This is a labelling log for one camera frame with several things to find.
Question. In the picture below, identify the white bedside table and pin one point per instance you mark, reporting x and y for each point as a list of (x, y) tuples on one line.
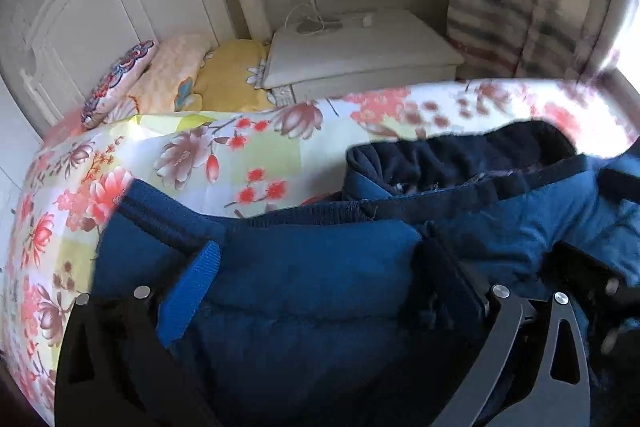
[(373, 51)]

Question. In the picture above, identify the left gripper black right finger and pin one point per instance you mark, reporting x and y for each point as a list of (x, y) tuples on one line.
[(441, 283)]

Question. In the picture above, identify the yellow pillow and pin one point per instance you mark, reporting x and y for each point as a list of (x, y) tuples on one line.
[(231, 78)]

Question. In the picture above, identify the colourful floral embroidered pillow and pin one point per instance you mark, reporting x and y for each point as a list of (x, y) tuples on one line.
[(116, 82)]

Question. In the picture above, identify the white wooden headboard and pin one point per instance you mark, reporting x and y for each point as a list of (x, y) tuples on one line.
[(71, 42)]

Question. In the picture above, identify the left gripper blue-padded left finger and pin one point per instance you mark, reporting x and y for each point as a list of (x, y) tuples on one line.
[(178, 308)]

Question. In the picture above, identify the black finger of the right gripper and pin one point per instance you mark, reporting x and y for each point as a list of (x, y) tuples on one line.
[(590, 281)]

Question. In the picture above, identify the floral bed sheet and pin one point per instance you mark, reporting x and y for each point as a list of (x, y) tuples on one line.
[(231, 165)]

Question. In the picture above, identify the peach checked pillow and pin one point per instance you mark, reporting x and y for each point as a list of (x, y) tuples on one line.
[(167, 83)]

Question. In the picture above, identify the blue puffer jacket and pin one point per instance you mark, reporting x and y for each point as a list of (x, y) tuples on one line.
[(313, 320)]

